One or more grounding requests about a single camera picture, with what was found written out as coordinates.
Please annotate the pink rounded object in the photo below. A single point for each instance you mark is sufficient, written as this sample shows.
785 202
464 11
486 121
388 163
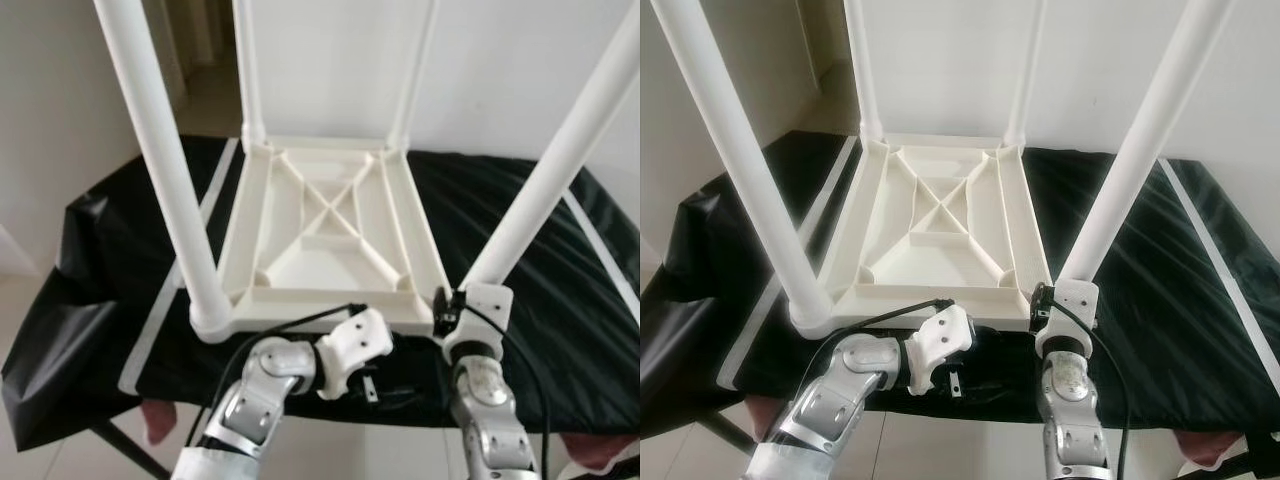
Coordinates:
600 452
1210 450
160 425
765 418

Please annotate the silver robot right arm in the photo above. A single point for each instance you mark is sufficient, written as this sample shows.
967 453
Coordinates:
485 410
1070 410

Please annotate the white plastic table top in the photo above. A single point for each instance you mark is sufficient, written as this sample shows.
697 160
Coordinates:
330 260
935 255

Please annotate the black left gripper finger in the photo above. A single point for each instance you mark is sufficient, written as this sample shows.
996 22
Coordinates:
980 384
398 392

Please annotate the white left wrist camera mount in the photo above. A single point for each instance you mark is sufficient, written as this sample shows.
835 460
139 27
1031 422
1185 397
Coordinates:
945 335
355 340

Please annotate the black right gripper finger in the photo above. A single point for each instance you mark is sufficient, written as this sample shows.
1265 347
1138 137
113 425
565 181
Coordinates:
439 310

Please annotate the black table cloth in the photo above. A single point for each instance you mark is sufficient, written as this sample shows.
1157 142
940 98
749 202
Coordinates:
520 250
1150 330

